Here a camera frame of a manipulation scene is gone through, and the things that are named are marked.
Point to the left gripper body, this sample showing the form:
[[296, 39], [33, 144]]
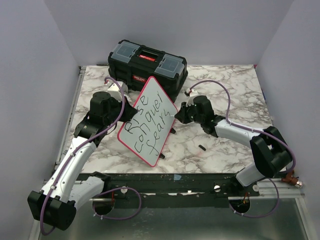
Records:
[[116, 108]]

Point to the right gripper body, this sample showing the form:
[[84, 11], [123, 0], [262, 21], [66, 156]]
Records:
[[189, 112]]

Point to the pink framed whiteboard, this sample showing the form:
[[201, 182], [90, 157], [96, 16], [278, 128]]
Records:
[[147, 132]]

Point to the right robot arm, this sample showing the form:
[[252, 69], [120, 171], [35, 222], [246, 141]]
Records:
[[268, 147]]

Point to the black plastic toolbox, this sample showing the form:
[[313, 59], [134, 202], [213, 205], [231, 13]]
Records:
[[134, 63]]

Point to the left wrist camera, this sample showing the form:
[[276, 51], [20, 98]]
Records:
[[115, 88]]

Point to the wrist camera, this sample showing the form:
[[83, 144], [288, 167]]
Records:
[[115, 88], [191, 94]]

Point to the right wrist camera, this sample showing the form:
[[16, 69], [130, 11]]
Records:
[[191, 94]]

